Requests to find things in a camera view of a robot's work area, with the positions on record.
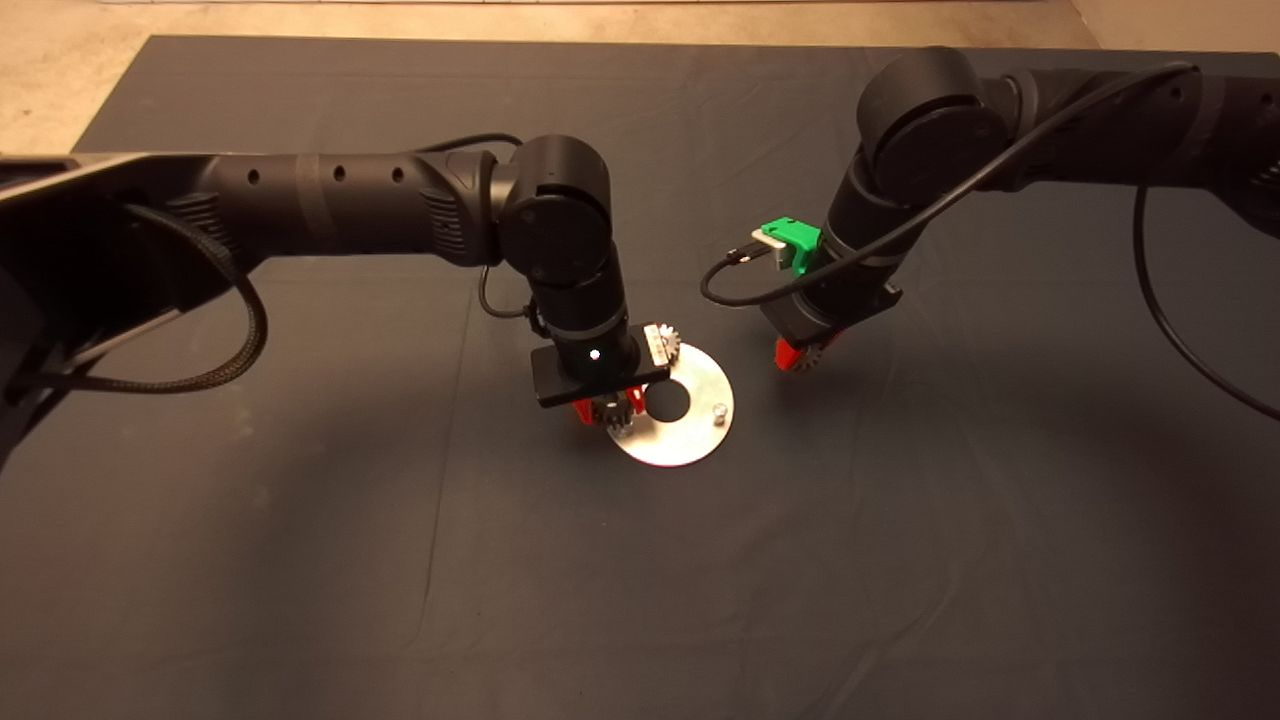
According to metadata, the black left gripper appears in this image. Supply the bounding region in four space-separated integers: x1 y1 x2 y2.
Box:
530 322 673 427

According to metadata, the dark grey table cloth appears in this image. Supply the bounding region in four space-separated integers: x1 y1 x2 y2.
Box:
0 36 1280 720

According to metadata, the thin black left camera cable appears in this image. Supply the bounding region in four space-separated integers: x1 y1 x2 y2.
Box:
415 132 549 339

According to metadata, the round metal carrier plate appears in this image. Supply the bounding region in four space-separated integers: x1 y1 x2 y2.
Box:
605 343 736 468

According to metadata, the green right camera mount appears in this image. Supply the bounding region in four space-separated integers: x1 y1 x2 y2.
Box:
762 217 824 277

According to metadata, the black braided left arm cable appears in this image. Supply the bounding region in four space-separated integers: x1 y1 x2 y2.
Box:
20 203 270 395

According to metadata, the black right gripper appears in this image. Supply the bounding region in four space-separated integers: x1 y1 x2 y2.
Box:
758 278 904 373

